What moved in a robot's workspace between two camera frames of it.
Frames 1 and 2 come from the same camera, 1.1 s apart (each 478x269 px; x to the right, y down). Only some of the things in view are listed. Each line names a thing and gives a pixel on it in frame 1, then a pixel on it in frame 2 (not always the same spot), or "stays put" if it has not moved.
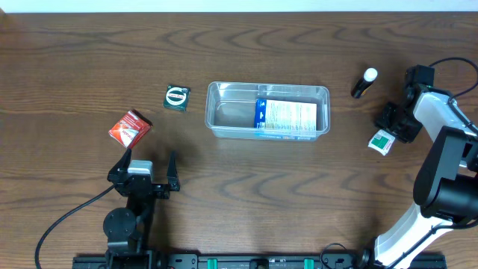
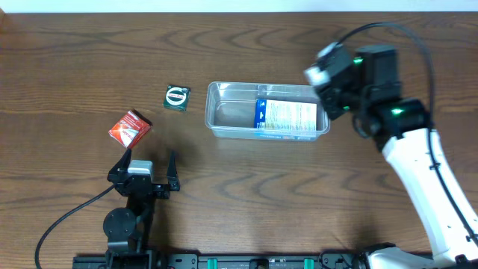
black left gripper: [150, 188] stays put
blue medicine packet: [281, 115] stays put
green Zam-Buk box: [176, 97] stays put
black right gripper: [390, 122] -> [330, 101]
